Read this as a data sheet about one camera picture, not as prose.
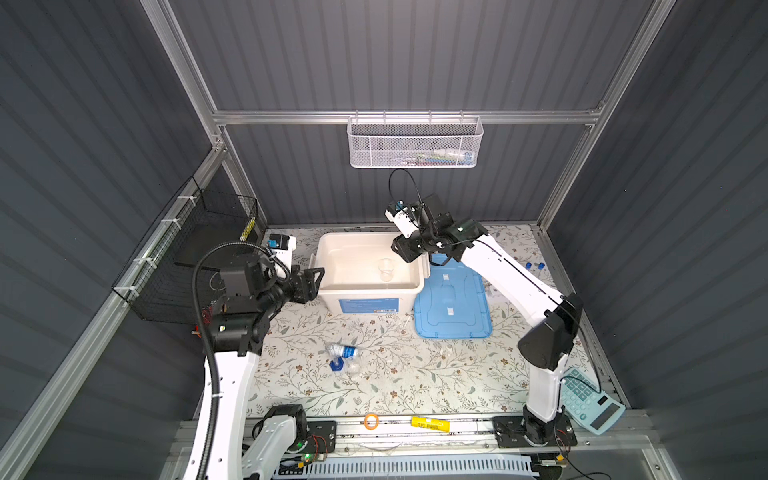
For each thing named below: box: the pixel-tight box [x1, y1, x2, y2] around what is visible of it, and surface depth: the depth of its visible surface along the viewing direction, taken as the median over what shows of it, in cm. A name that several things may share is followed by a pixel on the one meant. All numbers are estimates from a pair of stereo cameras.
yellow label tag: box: [411, 416, 451, 432], surface depth 76 cm
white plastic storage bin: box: [309, 232, 431, 314], surface depth 97 cm
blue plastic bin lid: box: [414, 259, 492, 339], surface depth 97 cm
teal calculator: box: [562, 367, 626, 436], surface depth 77 cm
